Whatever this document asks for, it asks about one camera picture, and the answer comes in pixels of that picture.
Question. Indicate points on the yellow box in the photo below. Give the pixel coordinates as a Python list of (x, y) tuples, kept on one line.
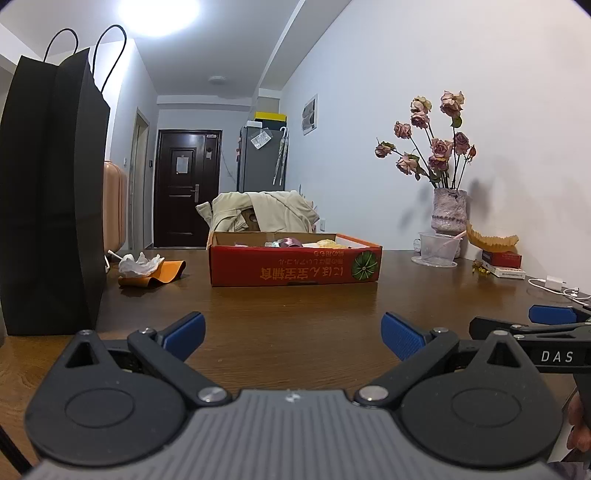
[(271, 116)]

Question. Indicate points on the person's right hand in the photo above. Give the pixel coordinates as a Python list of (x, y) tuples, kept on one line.
[(577, 417)]

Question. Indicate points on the white charger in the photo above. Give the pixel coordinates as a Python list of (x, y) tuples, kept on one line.
[(555, 282)]

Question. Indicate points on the pink textured vase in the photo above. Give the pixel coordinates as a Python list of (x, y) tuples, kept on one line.
[(449, 210)]

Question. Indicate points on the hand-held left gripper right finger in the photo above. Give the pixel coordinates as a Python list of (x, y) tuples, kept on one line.
[(401, 339)]

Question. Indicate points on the brown chair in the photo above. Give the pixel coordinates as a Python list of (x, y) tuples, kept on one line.
[(250, 222)]

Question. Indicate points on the small red box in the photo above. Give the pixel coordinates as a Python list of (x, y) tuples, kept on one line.
[(501, 258)]

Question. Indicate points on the small white box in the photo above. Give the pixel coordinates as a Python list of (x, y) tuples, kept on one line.
[(508, 272)]

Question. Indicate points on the pink plastic spoon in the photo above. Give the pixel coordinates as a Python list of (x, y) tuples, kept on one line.
[(455, 239)]

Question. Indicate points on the clear plastic cup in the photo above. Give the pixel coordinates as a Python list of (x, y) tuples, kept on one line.
[(431, 247)]

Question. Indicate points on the wall poster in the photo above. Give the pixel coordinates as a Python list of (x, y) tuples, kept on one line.
[(310, 114)]

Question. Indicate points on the dark brown entrance door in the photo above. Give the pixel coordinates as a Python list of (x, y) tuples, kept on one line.
[(166, 217)]

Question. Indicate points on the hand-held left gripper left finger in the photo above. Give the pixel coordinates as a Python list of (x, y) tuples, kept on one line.
[(187, 333)]

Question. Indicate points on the yellow plush toy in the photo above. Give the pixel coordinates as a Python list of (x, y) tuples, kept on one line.
[(327, 243)]

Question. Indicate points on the black paper bag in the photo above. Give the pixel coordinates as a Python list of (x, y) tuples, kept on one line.
[(46, 184)]

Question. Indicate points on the clear plastic bag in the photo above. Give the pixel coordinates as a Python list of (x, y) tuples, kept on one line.
[(259, 138), (271, 243)]

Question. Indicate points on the clear plastic lid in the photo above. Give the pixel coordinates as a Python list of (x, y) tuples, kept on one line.
[(434, 263)]

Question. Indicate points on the crumpled white tissue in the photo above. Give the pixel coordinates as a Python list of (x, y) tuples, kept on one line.
[(138, 265)]

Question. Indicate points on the small yellow dried flowers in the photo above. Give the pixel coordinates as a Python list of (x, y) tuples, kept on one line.
[(480, 267)]

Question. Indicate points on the white paper notice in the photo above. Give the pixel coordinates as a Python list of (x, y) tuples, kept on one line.
[(183, 165)]

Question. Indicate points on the bright ceiling light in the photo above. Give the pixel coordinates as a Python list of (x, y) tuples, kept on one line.
[(159, 18)]

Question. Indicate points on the bunch of dried roses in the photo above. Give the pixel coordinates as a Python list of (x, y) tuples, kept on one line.
[(436, 147)]

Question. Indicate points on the yellow wavy paper liner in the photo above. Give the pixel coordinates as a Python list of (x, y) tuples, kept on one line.
[(491, 242)]

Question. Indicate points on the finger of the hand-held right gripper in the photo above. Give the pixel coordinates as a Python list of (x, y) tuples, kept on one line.
[(482, 326), (554, 314)]

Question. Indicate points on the red cardboard box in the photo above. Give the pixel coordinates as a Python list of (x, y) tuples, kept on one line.
[(286, 270)]

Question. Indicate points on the orange pouch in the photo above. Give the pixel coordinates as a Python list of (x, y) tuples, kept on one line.
[(171, 270)]

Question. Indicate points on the pink suitcase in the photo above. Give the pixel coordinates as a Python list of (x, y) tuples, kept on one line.
[(114, 207)]

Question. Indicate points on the folded clear umbrella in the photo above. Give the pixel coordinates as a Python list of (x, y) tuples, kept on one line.
[(280, 157)]

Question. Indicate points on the small round ceiling lamp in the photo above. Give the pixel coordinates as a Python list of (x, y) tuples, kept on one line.
[(217, 81)]

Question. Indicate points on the grey refrigerator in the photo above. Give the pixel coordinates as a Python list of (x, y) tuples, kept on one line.
[(258, 170)]

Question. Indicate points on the beige coat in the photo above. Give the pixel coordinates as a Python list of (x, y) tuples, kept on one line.
[(277, 207)]

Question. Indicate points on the light wooden door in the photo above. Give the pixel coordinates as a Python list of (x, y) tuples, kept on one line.
[(138, 184)]

